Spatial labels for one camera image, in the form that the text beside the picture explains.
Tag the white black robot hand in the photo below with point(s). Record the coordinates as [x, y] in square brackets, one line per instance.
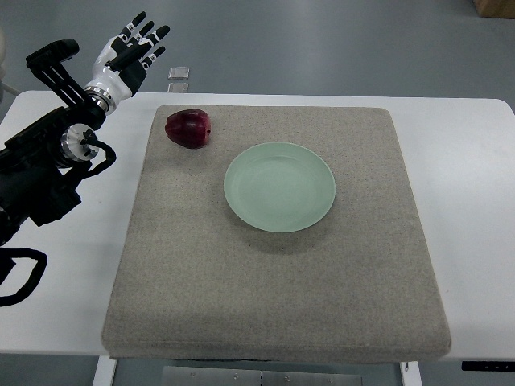
[122, 66]

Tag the red apple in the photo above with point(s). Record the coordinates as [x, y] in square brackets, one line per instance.
[190, 128]

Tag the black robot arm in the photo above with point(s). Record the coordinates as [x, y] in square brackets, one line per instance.
[42, 166]

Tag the clear floor plate lower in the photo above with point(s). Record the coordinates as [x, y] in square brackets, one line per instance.
[178, 87]

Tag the pale green plate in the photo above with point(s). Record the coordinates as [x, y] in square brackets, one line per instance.
[279, 187]

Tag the beige fabric cushion mat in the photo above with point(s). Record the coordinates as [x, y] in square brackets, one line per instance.
[196, 282]

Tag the black table control panel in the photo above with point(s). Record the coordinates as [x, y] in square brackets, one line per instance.
[488, 366]

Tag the metal table frame bracket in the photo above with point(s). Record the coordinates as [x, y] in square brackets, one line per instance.
[220, 376]

